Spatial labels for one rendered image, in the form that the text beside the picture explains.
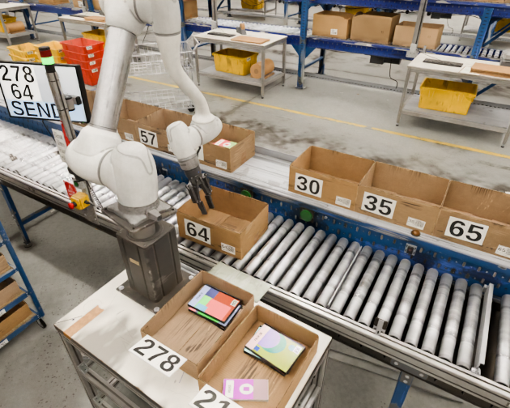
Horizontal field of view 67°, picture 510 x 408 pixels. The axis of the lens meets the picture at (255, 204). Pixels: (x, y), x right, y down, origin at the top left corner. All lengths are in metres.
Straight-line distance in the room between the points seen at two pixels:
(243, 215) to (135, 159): 0.91
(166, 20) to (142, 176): 0.56
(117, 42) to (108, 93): 0.19
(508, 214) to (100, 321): 1.98
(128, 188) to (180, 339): 0.64
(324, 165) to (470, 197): 0.80
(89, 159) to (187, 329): 0.77
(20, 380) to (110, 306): 1.03
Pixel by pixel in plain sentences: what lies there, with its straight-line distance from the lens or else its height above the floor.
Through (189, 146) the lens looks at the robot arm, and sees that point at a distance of 1.75.
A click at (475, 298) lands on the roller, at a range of 2.03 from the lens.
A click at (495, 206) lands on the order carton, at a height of 0.96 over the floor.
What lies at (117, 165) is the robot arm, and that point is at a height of 1.41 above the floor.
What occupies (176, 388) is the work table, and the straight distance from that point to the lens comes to 1.56.
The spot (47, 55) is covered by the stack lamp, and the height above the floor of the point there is 1.63.
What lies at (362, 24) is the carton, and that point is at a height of 1.02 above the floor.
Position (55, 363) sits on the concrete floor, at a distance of 2.74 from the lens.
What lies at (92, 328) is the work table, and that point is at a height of 0.75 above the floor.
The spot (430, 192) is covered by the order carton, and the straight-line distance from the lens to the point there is 2.27.
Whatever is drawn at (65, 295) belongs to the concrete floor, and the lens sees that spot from 3.10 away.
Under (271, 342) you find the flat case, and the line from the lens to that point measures 1.58.
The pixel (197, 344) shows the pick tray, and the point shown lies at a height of 0.76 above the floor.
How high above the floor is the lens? 2.08
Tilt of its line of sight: 35 degrees down
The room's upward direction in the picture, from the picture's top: straight up
